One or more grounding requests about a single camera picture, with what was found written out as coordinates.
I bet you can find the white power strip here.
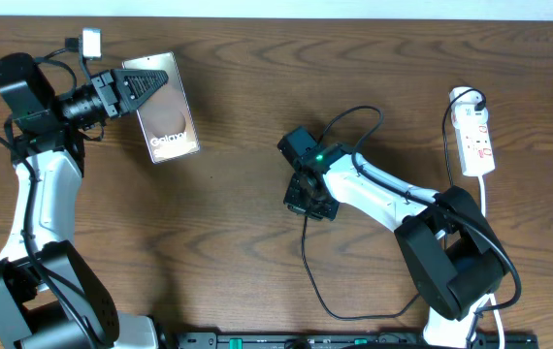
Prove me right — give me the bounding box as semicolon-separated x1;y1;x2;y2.
450;104;496;177

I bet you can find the black USB charging cable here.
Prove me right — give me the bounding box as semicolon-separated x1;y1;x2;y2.
300;87;488;322

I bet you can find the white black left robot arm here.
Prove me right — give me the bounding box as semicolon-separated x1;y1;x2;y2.
0;52;175;348

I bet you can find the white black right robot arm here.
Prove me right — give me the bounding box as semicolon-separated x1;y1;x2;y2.
277;127;521;348

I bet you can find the white USB charger plug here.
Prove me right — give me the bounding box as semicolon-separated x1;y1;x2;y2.
449;86;487;111

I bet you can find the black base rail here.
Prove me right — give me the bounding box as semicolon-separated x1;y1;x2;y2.
174;331;539;349

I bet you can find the white power strip cord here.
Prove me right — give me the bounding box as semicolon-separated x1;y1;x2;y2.
477;174;506;349

